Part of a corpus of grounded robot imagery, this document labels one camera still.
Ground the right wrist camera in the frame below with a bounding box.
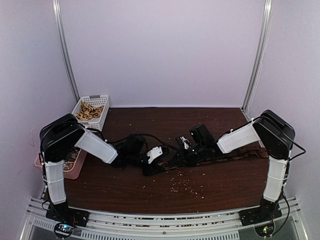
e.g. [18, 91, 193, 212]
[175, 136, 192, 150]

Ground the right aluminium frame post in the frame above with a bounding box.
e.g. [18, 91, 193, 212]
[241, 0, 273, 115]

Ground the pink divided plastic box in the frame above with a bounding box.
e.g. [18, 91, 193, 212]
[34, 147, 88, 180]

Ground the dark red patterned tie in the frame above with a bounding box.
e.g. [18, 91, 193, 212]
[159, 146, 269, 172]

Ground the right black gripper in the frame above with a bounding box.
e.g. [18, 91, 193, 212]
[169, 142, 207, 167]

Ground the white perforated plastic basket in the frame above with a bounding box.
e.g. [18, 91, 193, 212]
[71, 95, 110, 131]

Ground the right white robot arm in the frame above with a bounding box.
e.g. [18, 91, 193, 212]
[176, 109, 306, 221]

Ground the leopard print tie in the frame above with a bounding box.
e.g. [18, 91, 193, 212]
[76, 101, 104, 121]

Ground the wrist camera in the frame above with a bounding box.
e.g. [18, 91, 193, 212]
[175, 136, 192, 150]
[146, 146, 170, 164]

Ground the left aluminium frame post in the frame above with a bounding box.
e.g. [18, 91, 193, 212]
[52, 0, 80, 102]

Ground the aluminium front rail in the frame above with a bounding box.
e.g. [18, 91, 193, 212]
[21, 197, 308, 240]

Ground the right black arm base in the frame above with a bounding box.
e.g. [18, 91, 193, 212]
[238, 198, 282, 226]

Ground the aluminium frame post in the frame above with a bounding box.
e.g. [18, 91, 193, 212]
[241, 0, 273, 115]
[52, 0, 80, 102]

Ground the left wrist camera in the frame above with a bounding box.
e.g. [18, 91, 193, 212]
[146, 146, 170, 164]

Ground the rolled leopard tie in box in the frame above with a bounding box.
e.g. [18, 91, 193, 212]
[63, 160, 76, 172]

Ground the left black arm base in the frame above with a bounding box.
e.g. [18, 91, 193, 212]
[45, 201, 90, 227]

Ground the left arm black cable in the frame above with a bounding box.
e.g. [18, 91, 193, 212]
[107, 133, 180, 152]

